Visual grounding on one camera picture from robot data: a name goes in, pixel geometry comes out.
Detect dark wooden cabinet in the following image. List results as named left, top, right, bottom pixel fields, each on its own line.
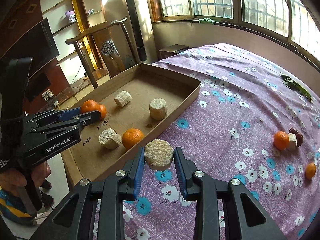
left=157, top=44, right=190, bottom=62

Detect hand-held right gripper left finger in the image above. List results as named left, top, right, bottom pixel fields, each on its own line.
left=30, top=146, right=146, bottom=240

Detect wooden chair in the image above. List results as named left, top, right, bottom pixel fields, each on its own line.
left=65, top=17, right=150, bottom=89

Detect white wall shelf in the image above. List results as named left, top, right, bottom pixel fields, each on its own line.
left=37, top=0, right=120, bottom=80

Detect purple floral cloth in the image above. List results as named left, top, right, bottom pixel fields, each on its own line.
left=92, top=42, right=320, bottom=240

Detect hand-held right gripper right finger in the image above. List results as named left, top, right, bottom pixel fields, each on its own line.
left=174, top=147, right=287, bottom=240

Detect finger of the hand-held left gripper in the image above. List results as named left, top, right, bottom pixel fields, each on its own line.
left=29, top=107, right=82, bottom=126
left=31, top=110, right=102, bottom=135

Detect shallow cardboard box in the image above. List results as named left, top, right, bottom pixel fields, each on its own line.
left=61, top=63, right=202, bottom=188

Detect tall black column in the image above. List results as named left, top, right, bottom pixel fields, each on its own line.
left=123, top=0, right=147, bottom=62

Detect large dark brown fruit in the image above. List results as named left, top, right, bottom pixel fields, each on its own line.
left=288, top=127, right=304, bottom=147

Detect purple white plush toy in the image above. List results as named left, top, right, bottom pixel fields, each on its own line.
left=64, top=10, right=77, bottom=24

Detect large peeled sugarcane piece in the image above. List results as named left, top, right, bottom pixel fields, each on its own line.
left=144, top=139, right=174, bottom=172

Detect green leaves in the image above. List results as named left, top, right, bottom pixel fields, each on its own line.
left=280, top=74, right=313, bottom=102

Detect person's left hand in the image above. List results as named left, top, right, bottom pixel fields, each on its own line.
left=0, top=161, right=50, bottom=189

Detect large orange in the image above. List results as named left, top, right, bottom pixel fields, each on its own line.
left=305, top=162, right=317, bottom=180

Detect black television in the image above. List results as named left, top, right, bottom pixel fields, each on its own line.
left=0, top=17, right=60, bottom=67

